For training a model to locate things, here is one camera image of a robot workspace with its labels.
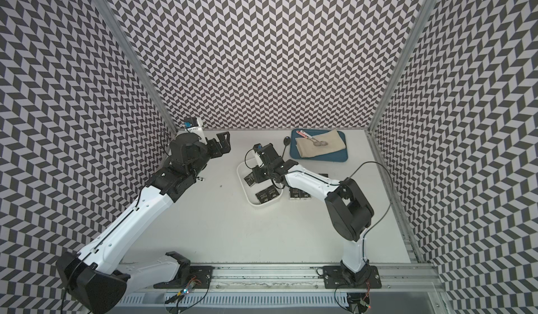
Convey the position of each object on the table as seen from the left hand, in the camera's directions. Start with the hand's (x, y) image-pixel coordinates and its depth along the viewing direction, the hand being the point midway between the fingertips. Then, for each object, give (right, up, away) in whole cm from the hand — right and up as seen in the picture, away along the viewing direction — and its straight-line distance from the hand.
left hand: (219, 138), depth 73 cm
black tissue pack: (+29, -24, +19) cm, 42 cm away
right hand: (+12, -15, +16) cm, 25 cm away
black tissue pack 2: (+9, -17, +15) cm, 24 cm away
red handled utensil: (+41, -1, +38) cm, 56 cm away
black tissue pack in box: (+32, -24, +18) cm, 44 cm away
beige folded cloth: (+36, -4, +36) cm, 51 cm away
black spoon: (+25, 0, +39) cm, 46 cm away
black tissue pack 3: (+13, -25, +18) cm, 33 cm away
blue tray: (+51, -8, +31) cm, 61 cm away
